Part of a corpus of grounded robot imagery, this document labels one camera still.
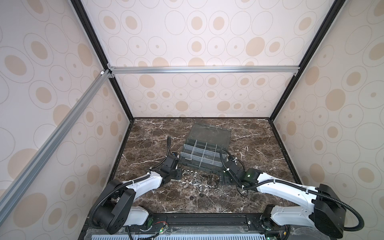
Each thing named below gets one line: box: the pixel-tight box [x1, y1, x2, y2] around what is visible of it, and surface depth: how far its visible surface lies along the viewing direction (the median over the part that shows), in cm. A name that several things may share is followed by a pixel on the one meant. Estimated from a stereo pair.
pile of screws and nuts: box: [181, 169, 220, 197], surface depth 89 cm
